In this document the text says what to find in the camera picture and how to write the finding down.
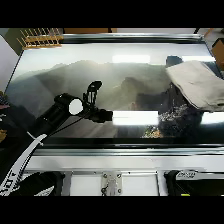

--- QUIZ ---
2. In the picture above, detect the brown clothes hanger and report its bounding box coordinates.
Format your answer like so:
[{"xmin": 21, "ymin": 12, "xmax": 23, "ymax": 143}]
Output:
[{"xmin": 16, "ymin": 27, "xmax": 65, "ymax": 51}]

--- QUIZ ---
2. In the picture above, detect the beige garment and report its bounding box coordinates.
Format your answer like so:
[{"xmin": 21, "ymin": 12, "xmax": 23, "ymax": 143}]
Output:
[{"xmin": 165, "ymin": 60, "xmax": 224, "ymax": 113}]

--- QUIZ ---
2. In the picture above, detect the silver frame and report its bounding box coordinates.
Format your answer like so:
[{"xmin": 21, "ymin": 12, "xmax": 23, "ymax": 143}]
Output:
[{"xmin": 19, "ymin": 145, "xmax": 224, "ymax": 197}]

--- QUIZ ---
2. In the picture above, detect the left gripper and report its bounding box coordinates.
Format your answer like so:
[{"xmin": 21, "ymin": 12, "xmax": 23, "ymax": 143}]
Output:
[{"xmin": 85, "ymin": 107, "xmax": 114, "ymax": 124}]

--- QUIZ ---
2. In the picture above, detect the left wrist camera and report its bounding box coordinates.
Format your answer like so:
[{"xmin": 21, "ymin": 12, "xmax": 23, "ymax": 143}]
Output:
[{"xmin": 82, "ymin": 80, "xmax": 104, "ymax": 109}]

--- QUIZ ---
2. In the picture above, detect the black cable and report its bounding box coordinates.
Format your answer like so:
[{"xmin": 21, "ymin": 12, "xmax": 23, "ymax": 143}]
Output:
[{"xmin": 49, "ymin": 113, "xmax": 92, "ymax": 137}]

